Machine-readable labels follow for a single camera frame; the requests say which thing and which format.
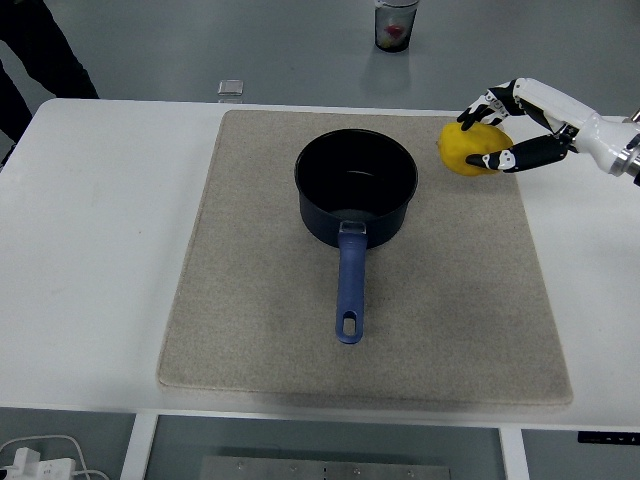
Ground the person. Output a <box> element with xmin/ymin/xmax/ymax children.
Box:
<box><xmin>0</xmin><ymin>0</ymin><xmax>100</xmax><ymax>166</ymax></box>

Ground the blue pot with handle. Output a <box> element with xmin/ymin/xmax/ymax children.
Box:
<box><xmin>294</xmin><ymin>128</ymin><xmax>419</xmax><ymax>346</ymax></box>

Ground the white cable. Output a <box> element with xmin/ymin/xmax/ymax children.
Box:
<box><xmin>0</xmin><ymin>434</ymin><xmax>109</xmax><ymax>480</ymax></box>

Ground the grey metal plate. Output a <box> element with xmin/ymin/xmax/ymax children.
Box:
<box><xmin>200</xmin><ymin>455</ymin><xmax>452</xmax><ymax>480</ymax></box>

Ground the black table control panel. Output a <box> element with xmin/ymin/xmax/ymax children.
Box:
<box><xmin>577</xmin><ymin>430</ymin><xmax>640</xmax><ymax>445</ymax></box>

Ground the dark trash bin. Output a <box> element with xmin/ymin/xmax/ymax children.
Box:
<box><xmin>373</xmin><ymin>0</ymin><xmax>420</xmax><ymax>53</ymax></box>

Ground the beige fabric mat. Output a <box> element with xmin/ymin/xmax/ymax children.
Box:
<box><xmin>157</xmin><ymin>109</ymin><xmax>574</xmax><ymax>407</ymax></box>

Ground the white power strip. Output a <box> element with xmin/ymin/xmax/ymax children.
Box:
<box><xmin>0</xmin><ymin>447</ymin><xmax>76</xmax><ymax>480</ymax></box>

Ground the white table leg frame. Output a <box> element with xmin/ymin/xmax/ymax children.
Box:
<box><xmin>118</xmin><ymin>412</ymin><xmax>531</xmax><ymax>480</ymax></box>

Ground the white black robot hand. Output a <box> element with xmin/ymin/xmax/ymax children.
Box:
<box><xmin>458</xmin><ymin>77</ymin><xmax>640</xmax><ymax>176</ymax></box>

